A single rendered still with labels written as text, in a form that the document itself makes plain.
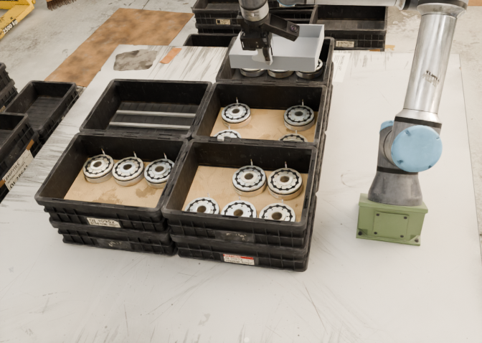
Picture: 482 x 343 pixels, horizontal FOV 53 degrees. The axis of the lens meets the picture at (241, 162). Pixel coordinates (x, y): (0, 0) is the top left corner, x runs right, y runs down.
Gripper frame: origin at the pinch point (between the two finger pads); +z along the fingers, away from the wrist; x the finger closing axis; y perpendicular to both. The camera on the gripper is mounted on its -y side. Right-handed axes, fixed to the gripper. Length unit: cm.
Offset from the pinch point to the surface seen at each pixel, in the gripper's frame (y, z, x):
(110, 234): 44, 14, 55
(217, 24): 61, 108, -120
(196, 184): 21.4, 15.8, 36.3
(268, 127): 2.7, 23.7, 9.5
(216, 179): 15.4, 16.5, 33.9
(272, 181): -2.6, 13.2, 35.0
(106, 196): 49, 14, 43
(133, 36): 148, 158, -156
